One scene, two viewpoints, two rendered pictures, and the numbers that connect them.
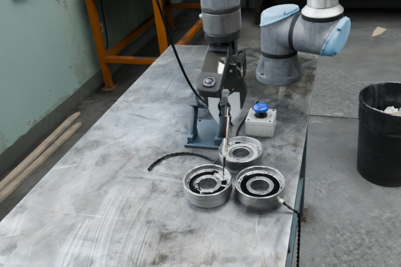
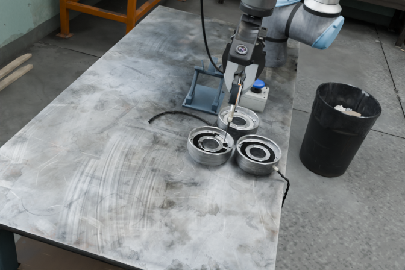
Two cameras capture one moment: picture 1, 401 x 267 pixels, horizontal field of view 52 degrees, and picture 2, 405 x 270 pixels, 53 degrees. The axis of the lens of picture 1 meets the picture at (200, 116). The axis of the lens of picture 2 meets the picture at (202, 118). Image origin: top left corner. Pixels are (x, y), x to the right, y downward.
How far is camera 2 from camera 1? 0.20 m
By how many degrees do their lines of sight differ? 11
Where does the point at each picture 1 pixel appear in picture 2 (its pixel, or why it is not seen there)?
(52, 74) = (8, 8)
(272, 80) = not seen: hidden behind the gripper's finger
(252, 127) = (247, 100)
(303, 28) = (302, 18)
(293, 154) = (281, 130)
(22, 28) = not seen: outside the picture
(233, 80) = (257, 52)
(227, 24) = (267, 0)
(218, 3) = not seen: outside the picture
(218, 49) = (251, 21)
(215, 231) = (216, 187)
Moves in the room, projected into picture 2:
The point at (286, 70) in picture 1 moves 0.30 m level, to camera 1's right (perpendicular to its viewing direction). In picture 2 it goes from (275, 53) to (357, 61)
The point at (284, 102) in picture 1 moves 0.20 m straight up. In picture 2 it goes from (272, 82) to (289, 23)
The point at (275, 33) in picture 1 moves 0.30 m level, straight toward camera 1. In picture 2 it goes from (275, 17) to (281, 56)
